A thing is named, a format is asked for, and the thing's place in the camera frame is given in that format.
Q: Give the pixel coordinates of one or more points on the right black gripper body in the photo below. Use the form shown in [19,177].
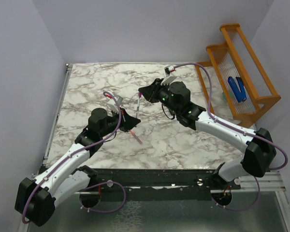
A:
[164,98]

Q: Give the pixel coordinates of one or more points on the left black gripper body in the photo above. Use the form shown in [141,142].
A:
[113,124]

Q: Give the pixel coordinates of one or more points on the pink marker pen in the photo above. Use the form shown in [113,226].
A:
[136,137]

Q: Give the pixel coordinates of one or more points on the white multicolour pen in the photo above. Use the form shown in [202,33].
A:
[138,106]

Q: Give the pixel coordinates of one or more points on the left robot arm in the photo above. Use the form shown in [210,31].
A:
[37,198]

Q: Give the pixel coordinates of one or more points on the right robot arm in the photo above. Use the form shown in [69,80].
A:
[258,153]

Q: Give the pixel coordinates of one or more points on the blue stapler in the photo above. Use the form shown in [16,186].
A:
[238,88]

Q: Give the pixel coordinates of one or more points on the orange wooden rack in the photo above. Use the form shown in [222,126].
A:
[236,58]

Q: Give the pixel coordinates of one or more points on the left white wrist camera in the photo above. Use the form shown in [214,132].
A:
[113,104]

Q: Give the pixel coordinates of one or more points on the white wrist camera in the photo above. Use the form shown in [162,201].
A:
[169,75]
[113,104]

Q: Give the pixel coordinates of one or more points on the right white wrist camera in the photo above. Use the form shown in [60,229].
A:
[169,75]

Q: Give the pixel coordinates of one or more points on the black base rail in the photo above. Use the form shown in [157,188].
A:
[152,185]

